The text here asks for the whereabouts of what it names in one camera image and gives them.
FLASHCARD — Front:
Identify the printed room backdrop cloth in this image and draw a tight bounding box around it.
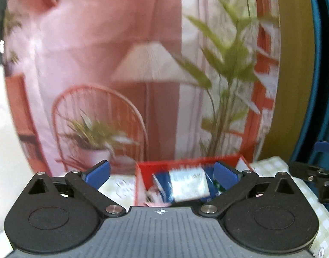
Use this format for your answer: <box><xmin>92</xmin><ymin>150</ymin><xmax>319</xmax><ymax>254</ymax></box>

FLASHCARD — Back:
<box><xmin>1</xmin><ymin>0</ymin><xmax>280</xmax><ymax>175</ymax></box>

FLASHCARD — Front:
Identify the teal curtain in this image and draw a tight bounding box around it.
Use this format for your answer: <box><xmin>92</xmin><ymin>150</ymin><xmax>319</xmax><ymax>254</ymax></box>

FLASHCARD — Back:
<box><xmin>290</xmin><ymin>0</ymin><xmax>329</xmax><ymax>169</ymax></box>

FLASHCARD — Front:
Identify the red cardboard box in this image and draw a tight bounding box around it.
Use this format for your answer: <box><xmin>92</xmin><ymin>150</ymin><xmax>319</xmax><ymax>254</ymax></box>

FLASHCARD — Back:
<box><xmin>135</xmin><ymin>154</ymin><xmax>253</xmax><ymax>206</ymax></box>

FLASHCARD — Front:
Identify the checked tablecloth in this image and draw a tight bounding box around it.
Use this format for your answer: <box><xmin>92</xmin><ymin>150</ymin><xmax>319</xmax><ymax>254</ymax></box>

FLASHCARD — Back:
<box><xmin>97</xmin><ymin>155</ymin><xmax>329</xmax><ymax>258</ymax></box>

